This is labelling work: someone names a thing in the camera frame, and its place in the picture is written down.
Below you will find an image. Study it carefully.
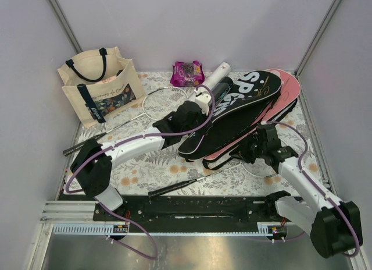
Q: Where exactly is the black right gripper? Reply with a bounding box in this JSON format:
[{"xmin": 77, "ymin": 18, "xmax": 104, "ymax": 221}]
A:
[{"xmin": 228, "ymin": 133, "xmax": 266, "ymax": 165}]

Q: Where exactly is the black shuttlecock tube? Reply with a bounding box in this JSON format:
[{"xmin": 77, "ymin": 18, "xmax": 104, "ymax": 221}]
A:
[{"xmin": 212, "ymin": 76, "xmax": 233, "ymax": 102}]

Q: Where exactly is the black racket cover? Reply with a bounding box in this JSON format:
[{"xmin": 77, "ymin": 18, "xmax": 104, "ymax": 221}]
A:
[{"xmin": 178, "ymin": 70, "xmax": 282, "ymax": 170}]

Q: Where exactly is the white shuttlecock tube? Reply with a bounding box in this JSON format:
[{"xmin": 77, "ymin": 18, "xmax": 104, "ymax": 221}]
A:
[{"xmin": 187, "ymin": 62, "xmax": 231, "ymax": 102}]

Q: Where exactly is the pink racket cover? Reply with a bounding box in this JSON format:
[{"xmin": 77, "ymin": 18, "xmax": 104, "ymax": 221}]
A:
[{"xmin": 203, "ymin": 69, "xmax": 301, "ymax": 162}]

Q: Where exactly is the white frame racket black handle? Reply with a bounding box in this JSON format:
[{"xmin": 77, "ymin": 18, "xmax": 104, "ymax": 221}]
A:
[{"xmin": 147, "ymin": 159, "xmax": 280, "ymax": 198}]

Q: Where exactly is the black frame badminton racket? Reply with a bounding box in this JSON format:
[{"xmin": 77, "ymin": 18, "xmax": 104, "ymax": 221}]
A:
[{"xmin": 63, "ymin": 87, "xmax": 188, "ymax": 157}]

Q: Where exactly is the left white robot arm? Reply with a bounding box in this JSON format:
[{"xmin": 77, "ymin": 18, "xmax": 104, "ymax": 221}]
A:
[{"xmin": 65, "ymin": 86, "xmax": 215, "ymax": 221}]

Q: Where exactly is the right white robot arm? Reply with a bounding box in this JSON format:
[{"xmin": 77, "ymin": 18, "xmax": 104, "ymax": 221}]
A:
[{"xmin": 231, "ymin": 121, "xmax": 363, "ymax": 258}]

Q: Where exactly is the purple snack packet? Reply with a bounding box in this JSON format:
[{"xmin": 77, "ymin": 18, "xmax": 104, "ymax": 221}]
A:
[{"xmin": 170, "ymin": 61, "xmax": 205, "ymax": 87}]

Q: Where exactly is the floral patterned table mat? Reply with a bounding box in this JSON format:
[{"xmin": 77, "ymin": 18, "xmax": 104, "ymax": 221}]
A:
[{"xmin": 65, "ymin": 70, "xmax": 326, "ymax": 197}]

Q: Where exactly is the beige canvas tote bag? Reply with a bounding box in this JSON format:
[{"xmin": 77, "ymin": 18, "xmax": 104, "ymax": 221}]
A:
[{"xmin": 58, "ymin": 47, "xmax": 146, "ymax": 128}]

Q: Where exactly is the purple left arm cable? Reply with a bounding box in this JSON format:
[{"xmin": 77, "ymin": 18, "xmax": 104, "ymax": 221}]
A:
[{"xmin": 65, "ymin": 85, "xmax": 216, "ymax": 260}]

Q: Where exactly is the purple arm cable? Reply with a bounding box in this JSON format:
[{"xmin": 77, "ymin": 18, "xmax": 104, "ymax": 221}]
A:
[
  {"xmin": 65, "ymin": 85, "xmax": 216, "ymax": 260},
  {"xmin": 271, "ymin": 120, "xmax": 359, "ymax": 258}
]

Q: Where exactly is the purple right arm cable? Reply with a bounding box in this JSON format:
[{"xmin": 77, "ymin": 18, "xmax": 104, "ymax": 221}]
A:
[{"xmin": 271, "ymin": 120, "xmax": 359, "ymax": 258}]

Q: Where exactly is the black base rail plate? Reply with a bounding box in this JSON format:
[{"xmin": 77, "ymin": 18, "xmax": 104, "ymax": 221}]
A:
[{"xmin": 92, "ymin": 196, "xmax": 283, "ymax": 235}]

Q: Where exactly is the white cable duct strip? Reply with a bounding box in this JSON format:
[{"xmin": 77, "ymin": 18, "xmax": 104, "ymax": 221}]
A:
[{"xmin": 53, "ymin": 223, "xmax": 279, "ymax": 237}]

